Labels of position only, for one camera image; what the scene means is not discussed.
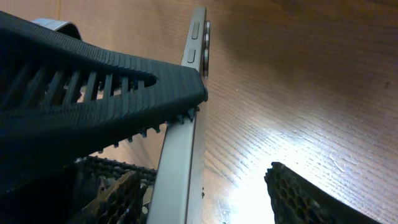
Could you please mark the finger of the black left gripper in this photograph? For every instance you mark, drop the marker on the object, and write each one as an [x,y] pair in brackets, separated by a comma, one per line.
[63,98]

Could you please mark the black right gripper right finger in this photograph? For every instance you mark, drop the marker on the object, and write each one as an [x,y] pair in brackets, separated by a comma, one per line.
[296,200]

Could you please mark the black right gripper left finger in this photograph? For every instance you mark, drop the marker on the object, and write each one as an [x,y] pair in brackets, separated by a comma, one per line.
[108,191]

